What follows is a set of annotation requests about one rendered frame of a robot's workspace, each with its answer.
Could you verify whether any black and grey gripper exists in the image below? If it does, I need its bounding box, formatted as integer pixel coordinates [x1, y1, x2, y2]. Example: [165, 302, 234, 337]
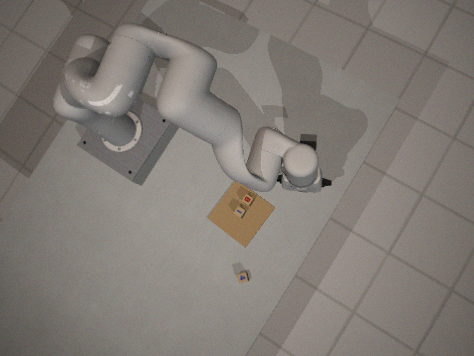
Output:
[277, 167, 332, 193]

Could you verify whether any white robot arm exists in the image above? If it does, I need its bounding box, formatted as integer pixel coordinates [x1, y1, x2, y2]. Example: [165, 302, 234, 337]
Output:
[53, 23, 319, 192]

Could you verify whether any tan mat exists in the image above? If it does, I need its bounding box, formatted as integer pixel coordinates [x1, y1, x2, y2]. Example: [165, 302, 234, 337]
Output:
[207, 181, 275, 248]

